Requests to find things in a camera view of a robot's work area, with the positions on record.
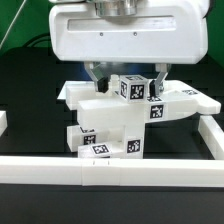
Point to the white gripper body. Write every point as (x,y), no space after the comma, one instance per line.
(160,32)

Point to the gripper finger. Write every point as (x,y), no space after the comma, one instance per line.
(156,85)
(100,80)

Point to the white tagged cube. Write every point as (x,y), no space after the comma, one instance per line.
(133,88)

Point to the white chair back frame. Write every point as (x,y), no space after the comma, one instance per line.
(107,110)

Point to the white chair seat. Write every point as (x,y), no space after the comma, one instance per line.
(132,141)

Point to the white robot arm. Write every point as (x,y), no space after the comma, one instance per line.
(116,6)

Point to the thin grey rod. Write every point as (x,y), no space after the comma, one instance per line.
(12,24)

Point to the white left block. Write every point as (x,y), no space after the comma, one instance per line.
(3,122)

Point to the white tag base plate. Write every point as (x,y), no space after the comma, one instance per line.
(62,94)

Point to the white right rail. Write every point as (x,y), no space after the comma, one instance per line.
(212,135)

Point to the white rail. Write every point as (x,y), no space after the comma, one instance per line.
(212,135)
(112,172)

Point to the white front rail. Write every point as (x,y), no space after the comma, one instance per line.
(112,172)

